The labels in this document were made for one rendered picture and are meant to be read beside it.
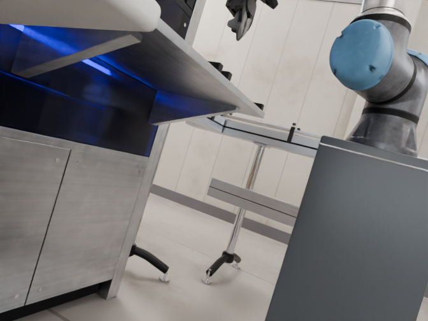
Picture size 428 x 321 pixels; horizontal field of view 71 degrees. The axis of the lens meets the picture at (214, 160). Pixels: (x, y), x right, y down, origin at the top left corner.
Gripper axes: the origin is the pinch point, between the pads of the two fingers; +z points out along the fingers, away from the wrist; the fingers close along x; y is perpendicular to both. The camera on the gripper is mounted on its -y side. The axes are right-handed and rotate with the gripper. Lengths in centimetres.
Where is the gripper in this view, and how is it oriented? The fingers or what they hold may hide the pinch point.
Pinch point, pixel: (240, 37)
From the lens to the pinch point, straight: 110.6
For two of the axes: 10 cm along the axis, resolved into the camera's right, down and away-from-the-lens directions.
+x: -4.4, -1.2, -8.9
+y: -8.5, -2.6, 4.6
